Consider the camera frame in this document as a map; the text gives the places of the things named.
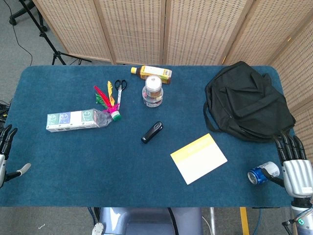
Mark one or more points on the blue drink can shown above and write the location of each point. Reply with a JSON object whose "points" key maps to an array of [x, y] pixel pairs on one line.
{"points": [[261, 173]]}

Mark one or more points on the yellow-capped tea bottle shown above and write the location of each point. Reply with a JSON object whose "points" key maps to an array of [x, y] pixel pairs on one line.
{"points": [[153, 72]]}

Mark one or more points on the black tripod stand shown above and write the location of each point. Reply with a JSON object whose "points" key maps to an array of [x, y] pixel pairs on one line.
{"points": [[46, 31]]}

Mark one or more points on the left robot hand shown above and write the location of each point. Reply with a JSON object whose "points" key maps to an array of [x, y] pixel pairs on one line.
{"points": [[2, 160]]}

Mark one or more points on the colourful feather shuttlecock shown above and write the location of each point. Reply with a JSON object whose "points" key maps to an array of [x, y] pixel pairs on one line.
{"points": [[109, 102]]}

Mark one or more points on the tissue pack with green faces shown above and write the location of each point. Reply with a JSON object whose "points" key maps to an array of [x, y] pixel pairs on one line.
{"points": [[73, 120]]}

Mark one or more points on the clear plastic snack jar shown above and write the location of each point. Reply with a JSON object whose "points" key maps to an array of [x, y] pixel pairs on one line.
{"points": [[152, 92]]}

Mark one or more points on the black stapler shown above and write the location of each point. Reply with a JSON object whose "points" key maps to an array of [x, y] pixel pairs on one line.
{"points": [[151, 132]]}

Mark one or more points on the yellow and white notepad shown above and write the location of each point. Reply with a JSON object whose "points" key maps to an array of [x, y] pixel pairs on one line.
{"points": [[198, 158]]}

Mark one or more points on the black fabric bag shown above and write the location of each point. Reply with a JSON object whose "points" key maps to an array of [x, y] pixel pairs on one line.
{"points": [[247, 102]]}

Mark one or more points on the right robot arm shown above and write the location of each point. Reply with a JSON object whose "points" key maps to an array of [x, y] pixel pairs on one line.
{"points": [[302, 215]]}

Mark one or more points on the woven folding screen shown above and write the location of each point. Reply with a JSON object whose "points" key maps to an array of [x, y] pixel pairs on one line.
{"points": [[176, 29]]}

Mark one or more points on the black office chair base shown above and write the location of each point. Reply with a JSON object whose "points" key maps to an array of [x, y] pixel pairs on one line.
{"points": [[24, 17]]}

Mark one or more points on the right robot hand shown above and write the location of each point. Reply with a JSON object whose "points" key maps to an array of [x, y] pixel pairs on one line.
{"points": [[296, 175]]}

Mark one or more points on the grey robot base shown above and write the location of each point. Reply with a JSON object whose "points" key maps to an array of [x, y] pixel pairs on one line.
{"points": [[149, 221]]}

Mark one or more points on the blue table mat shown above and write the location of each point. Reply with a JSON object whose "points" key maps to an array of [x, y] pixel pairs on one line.
{"points": [[137, 151]]}

